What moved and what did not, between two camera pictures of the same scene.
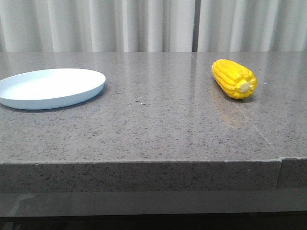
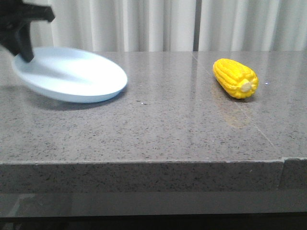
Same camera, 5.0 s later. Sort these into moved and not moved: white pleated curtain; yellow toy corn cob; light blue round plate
Moved: light blue round plate
Not moved: white pleated curtain; yellow toy corn cob
